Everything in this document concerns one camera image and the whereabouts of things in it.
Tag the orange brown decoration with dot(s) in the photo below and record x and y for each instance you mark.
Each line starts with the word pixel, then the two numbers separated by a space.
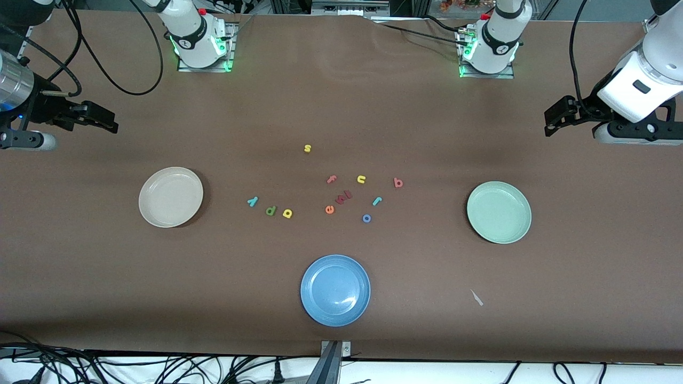
pixel 459 4

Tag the brown table cover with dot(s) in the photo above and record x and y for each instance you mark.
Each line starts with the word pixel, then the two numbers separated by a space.
pixel 341 106

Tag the small white paper scrap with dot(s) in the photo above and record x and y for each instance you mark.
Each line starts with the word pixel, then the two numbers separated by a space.
pixel 476 297

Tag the aluminium frame profile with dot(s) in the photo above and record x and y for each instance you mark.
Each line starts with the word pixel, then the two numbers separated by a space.
pixel 648 25

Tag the blue plate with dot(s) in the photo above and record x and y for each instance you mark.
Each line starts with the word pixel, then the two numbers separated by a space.
pixel 335 290

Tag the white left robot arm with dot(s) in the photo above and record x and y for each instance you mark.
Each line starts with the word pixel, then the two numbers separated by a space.
pixel 499 42

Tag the green foam letter p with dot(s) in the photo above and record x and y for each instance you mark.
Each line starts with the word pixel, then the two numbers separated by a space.
pixel 268 211

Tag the pale green plate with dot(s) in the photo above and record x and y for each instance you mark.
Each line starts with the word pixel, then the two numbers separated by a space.
pixel 499 213

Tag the grey power strip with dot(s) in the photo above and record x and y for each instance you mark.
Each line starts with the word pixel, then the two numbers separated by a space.
pixel 349 8

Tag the black power plug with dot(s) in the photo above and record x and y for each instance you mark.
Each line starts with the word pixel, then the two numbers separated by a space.
pixel 278 373

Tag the beige brown plate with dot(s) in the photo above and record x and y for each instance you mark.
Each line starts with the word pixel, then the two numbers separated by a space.
pixel 171 197

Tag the cyan foam letter y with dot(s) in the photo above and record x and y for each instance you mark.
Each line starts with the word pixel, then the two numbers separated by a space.
pixel 253 201

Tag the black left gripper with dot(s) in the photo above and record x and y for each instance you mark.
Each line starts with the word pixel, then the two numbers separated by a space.
pixel 586 108

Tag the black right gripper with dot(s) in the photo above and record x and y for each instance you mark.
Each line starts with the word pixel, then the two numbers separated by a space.
pixel 47 108

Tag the red foam letter b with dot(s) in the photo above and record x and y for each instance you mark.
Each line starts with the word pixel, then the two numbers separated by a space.
pixel 395 181

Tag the pink foam letter f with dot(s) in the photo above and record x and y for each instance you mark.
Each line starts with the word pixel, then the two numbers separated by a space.
pixel 331 180

